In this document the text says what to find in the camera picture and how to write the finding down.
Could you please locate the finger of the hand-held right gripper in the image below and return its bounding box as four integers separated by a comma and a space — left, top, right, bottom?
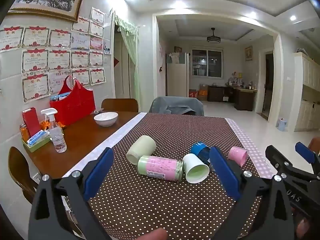
295, 142, 320, 174
265, 145, 320, 181

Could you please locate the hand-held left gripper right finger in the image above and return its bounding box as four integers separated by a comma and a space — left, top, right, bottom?
209, 146, 293, 240

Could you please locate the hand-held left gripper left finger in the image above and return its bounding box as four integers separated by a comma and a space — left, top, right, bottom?
28, 147, 114, 240

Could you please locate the pink cup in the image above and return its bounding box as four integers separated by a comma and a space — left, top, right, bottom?
227, 146, 249, 167

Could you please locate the white paper cup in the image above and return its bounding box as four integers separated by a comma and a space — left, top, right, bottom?
182, 153, 210, 183

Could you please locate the blue cup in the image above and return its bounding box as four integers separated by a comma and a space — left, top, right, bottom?
190, 142, 213, 167

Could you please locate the beige cup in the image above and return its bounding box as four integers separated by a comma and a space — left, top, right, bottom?
126, 135, 157, 166

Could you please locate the person's right hand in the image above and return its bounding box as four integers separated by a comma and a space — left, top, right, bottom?
293, 216, 320, 240

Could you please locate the person's left hand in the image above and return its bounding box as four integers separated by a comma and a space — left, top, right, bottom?
136, 228, 168, 240

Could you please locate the brown wooden chair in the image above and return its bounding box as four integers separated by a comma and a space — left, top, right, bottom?
8, 146, 38, 204
308, 137, 320, 155
101, 98, 139, 113

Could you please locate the clear spray bottle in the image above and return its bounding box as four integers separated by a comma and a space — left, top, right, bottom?
41, 108, 67, 153

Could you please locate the white bowl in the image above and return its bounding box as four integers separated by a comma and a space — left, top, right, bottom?
94, 112, 118, 127

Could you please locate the brown polka dot tablecloth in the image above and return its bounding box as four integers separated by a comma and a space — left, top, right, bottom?
62, 112, 275, 240

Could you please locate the white cabinet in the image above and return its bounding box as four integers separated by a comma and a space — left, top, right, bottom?
294, 52, 320, 132

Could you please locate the pink-labelled glass jar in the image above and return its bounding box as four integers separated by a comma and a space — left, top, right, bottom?
137, 155, 185, 181

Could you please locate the green tray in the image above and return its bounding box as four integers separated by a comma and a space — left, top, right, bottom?
21, 130, 53, 153

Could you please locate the dark wooden desk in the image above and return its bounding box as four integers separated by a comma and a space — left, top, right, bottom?
207, 85, 258, 111

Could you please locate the blue and white tissue packet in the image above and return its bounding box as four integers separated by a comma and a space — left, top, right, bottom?
26, 130, 50, 147

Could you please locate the red felt bag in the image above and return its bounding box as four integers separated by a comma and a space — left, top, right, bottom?
49, 76, 96, 127

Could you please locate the dark doorway door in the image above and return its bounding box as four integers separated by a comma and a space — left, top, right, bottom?
262, 51, 274, 120

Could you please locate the brown cardboard box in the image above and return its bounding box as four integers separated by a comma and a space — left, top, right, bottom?
199, 85, 209, 101

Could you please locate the orange bottle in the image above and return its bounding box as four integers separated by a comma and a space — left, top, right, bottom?
19, 124, 28, 142

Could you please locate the grey jacket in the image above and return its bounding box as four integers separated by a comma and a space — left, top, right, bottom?
149, 96, 205, 117

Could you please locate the white refrigerator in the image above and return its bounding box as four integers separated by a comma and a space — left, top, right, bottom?
166, 52, 190, 97

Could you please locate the window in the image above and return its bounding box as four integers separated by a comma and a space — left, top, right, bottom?
192, 49, 223, 78

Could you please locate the green sheer curtain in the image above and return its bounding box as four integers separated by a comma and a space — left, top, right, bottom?
114, 9, 140, 105

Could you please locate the ceiling fan lamp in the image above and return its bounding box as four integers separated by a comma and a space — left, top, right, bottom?
206, 28, 221, 43

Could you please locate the group of wall certificates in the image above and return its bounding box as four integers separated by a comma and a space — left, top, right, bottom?
0, 7, 112, 103

